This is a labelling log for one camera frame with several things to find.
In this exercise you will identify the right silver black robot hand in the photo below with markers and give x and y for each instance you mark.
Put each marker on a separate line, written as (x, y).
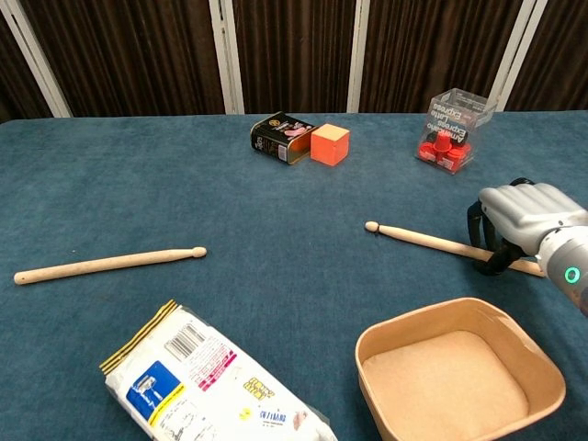
(528, 211)

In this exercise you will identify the wooden drumstick with black band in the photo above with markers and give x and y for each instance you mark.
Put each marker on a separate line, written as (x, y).
(413, 235)

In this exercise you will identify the plain wooden drumstick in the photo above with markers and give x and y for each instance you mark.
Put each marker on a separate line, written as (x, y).
(110, 264)

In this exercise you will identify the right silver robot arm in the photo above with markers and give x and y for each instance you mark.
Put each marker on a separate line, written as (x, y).
(569, 262)

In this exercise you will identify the red coffee capsule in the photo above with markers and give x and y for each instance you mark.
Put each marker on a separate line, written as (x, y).
(426, 151)
(442, 143)
(452, 162)

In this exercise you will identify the clear plastic capsule box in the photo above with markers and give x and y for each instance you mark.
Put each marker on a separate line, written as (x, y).
(455, 115)

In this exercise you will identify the brown paper bowl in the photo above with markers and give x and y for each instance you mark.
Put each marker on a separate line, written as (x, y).
(445, 381)

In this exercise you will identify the orange foam cube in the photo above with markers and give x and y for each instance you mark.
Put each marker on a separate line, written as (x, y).
(328, 147)

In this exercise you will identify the blue velvet tablecloth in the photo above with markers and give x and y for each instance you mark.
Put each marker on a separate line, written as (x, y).
(275, 220)

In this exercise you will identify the black tin can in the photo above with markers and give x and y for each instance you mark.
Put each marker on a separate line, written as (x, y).
(275, 135)

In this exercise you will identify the white snack bag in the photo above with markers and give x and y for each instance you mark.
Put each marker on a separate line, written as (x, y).
(206, 381)

